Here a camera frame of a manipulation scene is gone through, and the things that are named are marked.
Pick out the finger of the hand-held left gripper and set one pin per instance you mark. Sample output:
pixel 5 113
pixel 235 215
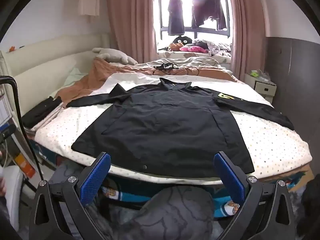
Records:
pixel 7 132

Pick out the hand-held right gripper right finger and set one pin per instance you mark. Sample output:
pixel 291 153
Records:
pixel 228 180

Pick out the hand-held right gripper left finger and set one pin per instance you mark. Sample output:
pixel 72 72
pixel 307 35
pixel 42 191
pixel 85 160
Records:
pixel 96 180

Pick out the black jacket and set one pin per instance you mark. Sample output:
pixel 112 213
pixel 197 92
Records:
pixel 162 125

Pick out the stack of pink folded clothes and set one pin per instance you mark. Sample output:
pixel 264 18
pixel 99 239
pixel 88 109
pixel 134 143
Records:
pixel 51 120

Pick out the pile of patterned clothes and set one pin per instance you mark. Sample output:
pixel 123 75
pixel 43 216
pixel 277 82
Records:
pixel 215 46

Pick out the bunch of hanging dark clothes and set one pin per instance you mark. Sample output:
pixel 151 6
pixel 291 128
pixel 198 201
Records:
pixel 207 7

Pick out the white bedside table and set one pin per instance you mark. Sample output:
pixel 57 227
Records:
pixel 25 140

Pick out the folded black garment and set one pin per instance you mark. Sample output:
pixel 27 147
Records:
pixel 40 111

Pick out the orange box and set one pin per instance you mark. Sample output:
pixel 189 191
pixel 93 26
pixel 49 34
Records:
pixel 25 167

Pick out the white dotted bed sheet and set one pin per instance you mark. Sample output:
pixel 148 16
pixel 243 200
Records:
pixel 270 142

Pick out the person's grey patterned pants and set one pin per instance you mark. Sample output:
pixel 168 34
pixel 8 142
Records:
pixel 175 215

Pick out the small orange toy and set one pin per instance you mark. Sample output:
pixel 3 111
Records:
pixel 12 48

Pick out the pale green pillow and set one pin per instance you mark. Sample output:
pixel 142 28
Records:
pixel 75 76

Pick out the cream padded headboard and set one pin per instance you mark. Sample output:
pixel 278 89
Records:
pixel 50 52

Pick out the white nightstand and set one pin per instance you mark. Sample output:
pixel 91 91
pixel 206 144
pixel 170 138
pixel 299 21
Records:
pixel 262 87

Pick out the orange quilt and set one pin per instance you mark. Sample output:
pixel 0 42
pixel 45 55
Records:
pixel 100 77

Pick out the green small item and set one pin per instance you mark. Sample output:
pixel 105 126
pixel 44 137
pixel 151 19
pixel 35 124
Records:
pixel 255 74

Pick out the grey plush toy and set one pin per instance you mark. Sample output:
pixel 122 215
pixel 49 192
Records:
pixel 112 54

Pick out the pink cloth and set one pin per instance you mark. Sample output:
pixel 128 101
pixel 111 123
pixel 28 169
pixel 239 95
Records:
pixel 192 49

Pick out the patterned window seat cushion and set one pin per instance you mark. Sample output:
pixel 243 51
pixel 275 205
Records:
pixel 170 54

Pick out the brown plush toy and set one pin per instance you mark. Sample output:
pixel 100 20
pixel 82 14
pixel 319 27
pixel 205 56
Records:
pixel 175 47

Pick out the black plush toy white eyes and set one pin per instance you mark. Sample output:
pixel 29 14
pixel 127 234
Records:
pixel 182 40

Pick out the beige hanging towel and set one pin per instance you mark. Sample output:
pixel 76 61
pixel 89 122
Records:
pixel 90 2

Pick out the hanging dark garment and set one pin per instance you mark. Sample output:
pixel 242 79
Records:
pixel 175 12

